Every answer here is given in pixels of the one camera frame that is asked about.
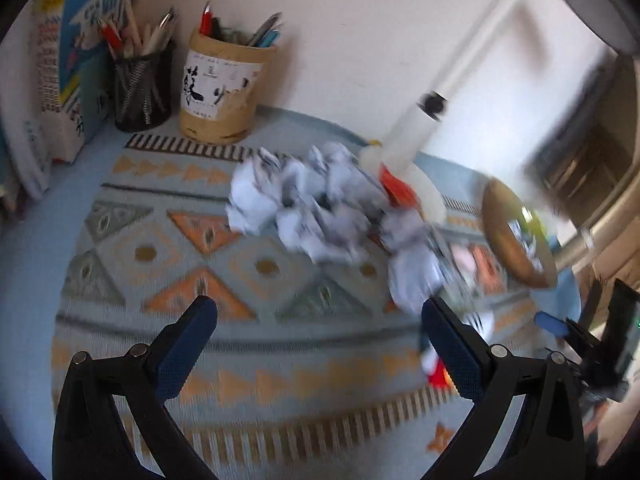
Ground red white small toy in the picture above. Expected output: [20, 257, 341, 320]
[418, 309, 497, 391]

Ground blue illustrated book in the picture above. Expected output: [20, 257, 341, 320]
[34, 0, 126, 162]

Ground white desk lamp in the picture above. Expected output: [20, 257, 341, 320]
[359, 0, 639, 223]

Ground stack of books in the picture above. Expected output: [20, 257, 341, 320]
[0, 34, 51, 221]

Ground crumpled paper pile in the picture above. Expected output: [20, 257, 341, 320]
[226, 142, 472, 314]

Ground brown ribbed bowl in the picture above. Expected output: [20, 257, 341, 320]
[480, 178, 558, 289]

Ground bamboo pen holder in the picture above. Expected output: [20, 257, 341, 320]
[179, 29, 277, 145]

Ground patterned woven table mat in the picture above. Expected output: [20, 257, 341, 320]
[49, 131, 557, 470]

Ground black mesh pen holder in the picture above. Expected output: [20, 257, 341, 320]
[114, 41, 175, 133]

